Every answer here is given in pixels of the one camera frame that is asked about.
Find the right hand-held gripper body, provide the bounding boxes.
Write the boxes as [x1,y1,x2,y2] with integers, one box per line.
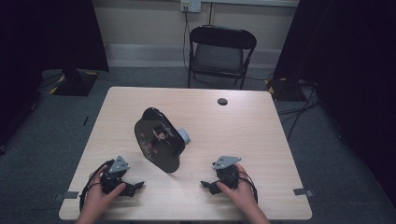
[212,155,242,190]

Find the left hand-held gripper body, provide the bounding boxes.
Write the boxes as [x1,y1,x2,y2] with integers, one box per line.
[100,155,131,195]

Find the grey wiping cloth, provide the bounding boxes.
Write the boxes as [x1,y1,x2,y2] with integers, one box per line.
[177,127,192,145]

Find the person's right hand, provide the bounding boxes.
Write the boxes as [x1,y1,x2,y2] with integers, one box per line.
[216,163,260,216]

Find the person's left hand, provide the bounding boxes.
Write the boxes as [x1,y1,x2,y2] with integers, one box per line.
[82,165,127,218]

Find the grey tape strip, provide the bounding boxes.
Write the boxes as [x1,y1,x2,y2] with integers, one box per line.
[54,190,79,202]
[292,188,315,198]

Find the black stand base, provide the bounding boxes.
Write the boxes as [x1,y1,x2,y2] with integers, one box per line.
[264,77,307,102]
[49,68,100,97]

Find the black folding chair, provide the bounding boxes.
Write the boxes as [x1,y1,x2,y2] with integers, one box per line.
[187,24,258,91]

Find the dark curtain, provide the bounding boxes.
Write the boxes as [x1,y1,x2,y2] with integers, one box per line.
[274,0,396,200]
[0,0,110,147]

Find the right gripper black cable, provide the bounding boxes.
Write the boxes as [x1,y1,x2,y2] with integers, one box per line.
[237,170,259,204]

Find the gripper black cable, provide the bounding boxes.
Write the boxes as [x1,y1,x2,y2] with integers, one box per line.
[78,159,115,213]
[237,170,259,204]

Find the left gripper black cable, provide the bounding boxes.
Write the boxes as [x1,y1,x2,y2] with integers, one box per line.
[78,159,115,213]

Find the black floor cables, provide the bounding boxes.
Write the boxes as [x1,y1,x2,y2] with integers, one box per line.
[276,80,321,142]

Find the black socket cable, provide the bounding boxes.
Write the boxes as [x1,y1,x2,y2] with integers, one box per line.
[181,10,191,73]

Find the white wall socket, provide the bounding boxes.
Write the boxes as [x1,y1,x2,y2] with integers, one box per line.
[180,0,202,13]

